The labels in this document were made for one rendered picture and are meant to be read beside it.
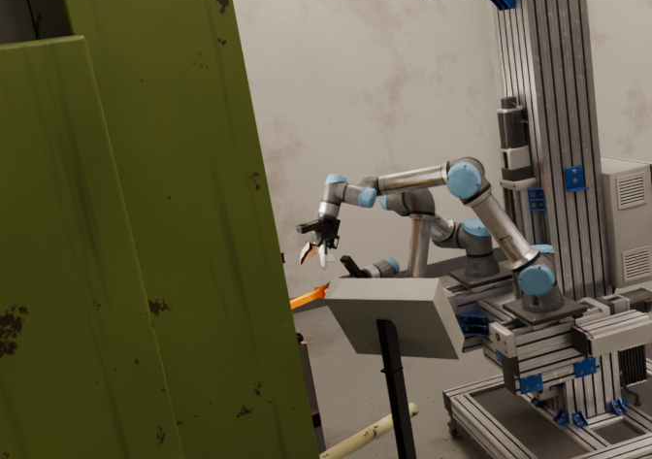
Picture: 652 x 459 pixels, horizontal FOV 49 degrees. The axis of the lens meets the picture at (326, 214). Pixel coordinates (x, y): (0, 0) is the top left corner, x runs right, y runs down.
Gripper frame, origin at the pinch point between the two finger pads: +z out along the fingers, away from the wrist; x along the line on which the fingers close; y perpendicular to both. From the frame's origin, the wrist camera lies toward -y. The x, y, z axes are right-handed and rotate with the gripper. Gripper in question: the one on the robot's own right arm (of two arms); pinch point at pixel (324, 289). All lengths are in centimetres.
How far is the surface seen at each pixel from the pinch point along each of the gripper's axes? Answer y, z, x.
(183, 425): 2, 81, -44
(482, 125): -6, -284, 166
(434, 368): 102, -115, 75
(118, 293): -41, 92, -54
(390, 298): -16, 22, -65
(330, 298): -16, 30, -47
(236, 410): 5, 65, -44
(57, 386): -26, 110, -54
